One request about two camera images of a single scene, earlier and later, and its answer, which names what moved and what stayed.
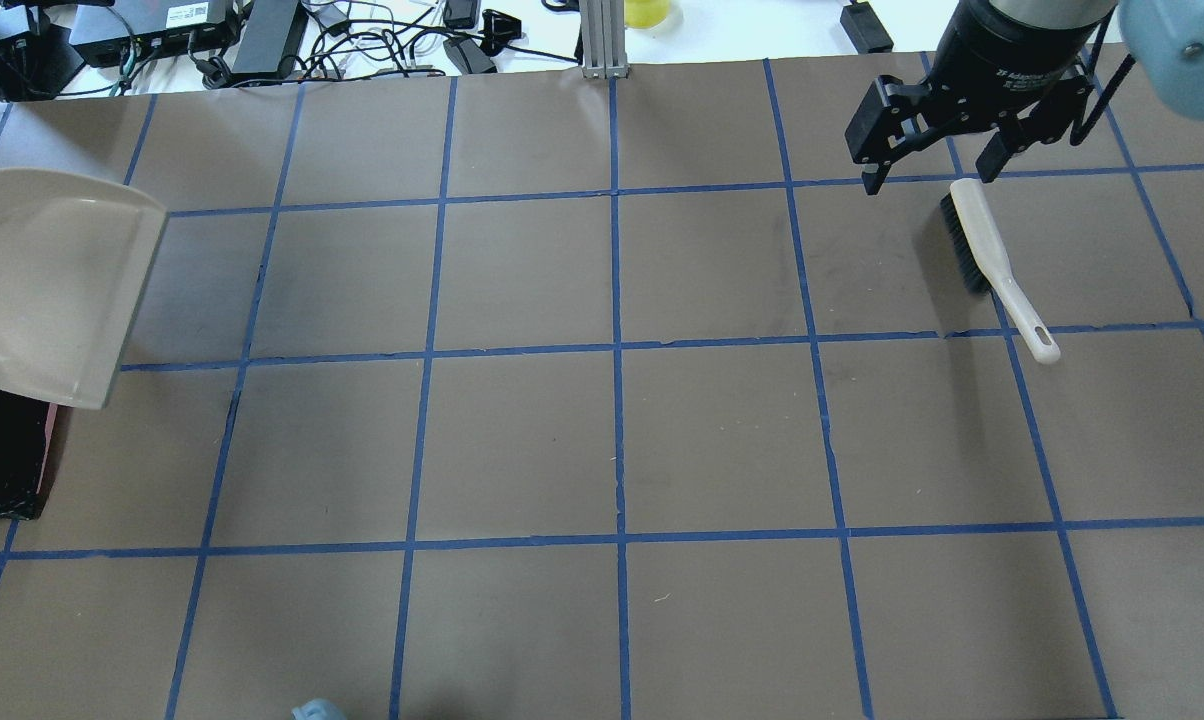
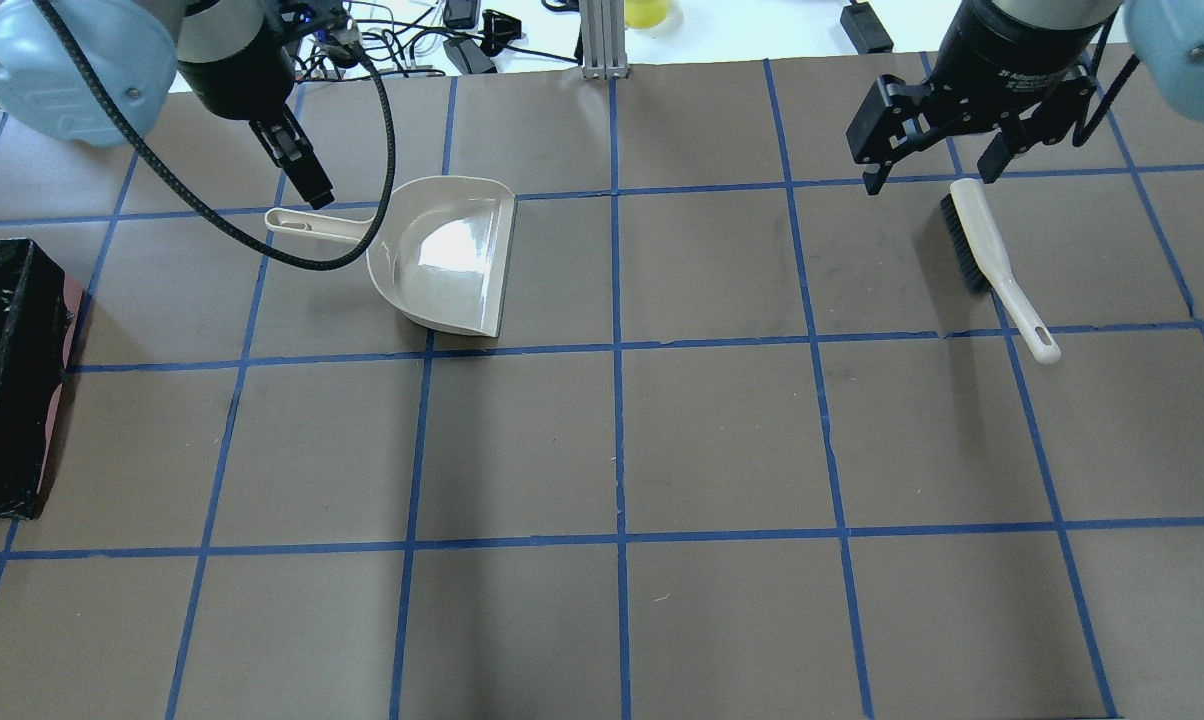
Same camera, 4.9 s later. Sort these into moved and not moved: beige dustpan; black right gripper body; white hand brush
Moved: beige dustpan
Not moved: black right gripper body; white hand brush
